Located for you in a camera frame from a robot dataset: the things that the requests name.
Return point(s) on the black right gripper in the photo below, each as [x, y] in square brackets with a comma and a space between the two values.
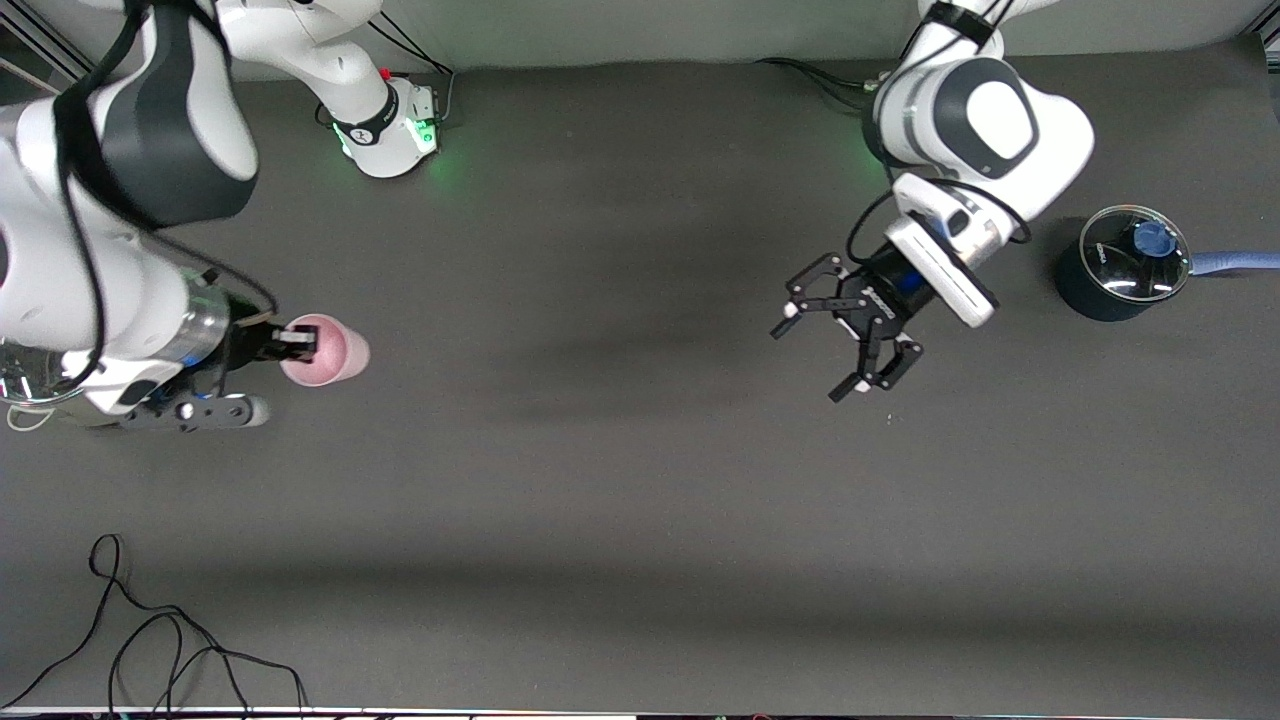
[246, 343]

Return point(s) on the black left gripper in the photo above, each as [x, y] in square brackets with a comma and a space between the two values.
[884, 292]

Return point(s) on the pink plastic cup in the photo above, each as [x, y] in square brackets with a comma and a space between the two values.
[340, 370]

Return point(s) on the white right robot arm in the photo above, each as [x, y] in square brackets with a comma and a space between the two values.
[40, 250]

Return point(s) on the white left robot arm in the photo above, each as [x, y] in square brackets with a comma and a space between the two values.
[1000, 110]

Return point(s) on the pale green cooking pot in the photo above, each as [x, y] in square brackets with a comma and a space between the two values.
[60, 415]

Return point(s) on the dark blue saucepan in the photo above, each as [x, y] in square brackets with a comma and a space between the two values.
[1090, 295]

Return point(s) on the glass lid beige knob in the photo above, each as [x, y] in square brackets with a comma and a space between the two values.
[30, 375]

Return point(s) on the glass lid blue knob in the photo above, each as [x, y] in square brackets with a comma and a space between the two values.
[1135, 260]

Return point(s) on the aluminium frame rail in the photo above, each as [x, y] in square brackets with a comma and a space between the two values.
[30, 52]
[1270, 38]

